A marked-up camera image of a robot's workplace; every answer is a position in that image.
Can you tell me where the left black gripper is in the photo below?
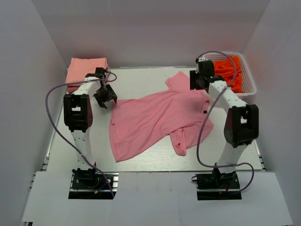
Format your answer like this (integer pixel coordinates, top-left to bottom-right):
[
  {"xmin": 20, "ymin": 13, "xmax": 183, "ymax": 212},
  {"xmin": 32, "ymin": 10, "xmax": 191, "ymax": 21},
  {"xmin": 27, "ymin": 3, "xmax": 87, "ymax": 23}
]
[{"xmin": 94, "ymin": 84, "xmax": 118, "ymax": 108}]

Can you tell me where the pink t-shirt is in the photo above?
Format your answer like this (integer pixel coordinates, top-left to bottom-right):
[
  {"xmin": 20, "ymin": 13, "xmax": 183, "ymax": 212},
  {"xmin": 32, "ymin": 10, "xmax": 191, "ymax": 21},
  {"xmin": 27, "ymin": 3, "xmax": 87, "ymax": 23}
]
[
  {"xmin": 67, "ymin": 82, "xmax": 83, "ymax": 94},
  {"xmin": 109, "ymin": 72, "xmax": 214, "ymax": 162}
]

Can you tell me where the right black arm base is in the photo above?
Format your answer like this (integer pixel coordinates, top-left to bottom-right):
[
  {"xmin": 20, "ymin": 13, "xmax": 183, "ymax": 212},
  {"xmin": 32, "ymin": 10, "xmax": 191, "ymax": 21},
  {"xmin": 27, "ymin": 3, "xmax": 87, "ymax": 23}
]
[{"xmin": 191, "ymin": 173, "xmax": 242, "ymax": 201}]

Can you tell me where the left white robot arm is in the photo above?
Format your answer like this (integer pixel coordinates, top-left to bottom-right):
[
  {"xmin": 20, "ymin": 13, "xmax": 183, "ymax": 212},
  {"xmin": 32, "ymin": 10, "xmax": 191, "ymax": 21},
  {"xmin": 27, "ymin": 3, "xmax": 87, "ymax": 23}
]
[{"xmin": 63, "ymin": 67, "xmax": 118, "ymax": 170}]

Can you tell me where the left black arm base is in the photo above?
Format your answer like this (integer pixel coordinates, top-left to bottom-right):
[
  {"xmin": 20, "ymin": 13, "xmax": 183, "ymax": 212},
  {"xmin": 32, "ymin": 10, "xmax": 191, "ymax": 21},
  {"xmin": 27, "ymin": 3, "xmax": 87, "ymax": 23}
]
[{"xmin": 68, "ymin": 169, "xmax": 119, "ymax": 200}]

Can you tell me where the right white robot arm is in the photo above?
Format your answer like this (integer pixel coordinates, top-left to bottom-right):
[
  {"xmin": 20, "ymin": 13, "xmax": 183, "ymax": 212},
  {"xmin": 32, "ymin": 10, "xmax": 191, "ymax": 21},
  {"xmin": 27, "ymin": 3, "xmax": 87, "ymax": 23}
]
[{"xmin": 190, "ymin": 57, "xmax": 259, "ymax": 188}]

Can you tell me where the orange crumpled t-shirt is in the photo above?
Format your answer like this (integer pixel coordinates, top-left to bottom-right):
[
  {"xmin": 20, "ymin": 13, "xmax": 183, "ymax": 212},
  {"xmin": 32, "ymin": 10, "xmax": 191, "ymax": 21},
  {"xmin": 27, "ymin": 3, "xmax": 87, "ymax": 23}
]
[{"xmin": 214, "ymin": 56, "xmax": 244, "ymax": 93}]

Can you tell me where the folded pink t-shirt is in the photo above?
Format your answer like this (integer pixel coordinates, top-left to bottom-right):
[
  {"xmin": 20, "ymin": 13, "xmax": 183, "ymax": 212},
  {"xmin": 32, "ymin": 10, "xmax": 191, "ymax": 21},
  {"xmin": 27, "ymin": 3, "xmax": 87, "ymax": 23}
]
[{"xmin": 67, "ymin": 82, "xmax": 83, "ymax": 94}]

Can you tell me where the folded salmon t-shirt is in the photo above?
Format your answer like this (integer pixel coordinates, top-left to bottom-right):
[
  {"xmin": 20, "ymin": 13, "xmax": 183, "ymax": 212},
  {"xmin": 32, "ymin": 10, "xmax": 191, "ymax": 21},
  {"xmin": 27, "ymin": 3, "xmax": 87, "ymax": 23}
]
[{"xmin": 66, "ymin": 57, "xmax": 108, "ymax": 83}]

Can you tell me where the white plastic basket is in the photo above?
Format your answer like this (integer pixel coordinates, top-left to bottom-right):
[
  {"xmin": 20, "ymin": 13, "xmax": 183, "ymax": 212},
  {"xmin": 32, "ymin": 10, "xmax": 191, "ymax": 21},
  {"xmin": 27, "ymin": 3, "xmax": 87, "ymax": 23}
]
[{"xmin": 202, "ymin": 52, "xmax": 256, "ymax": 99}]

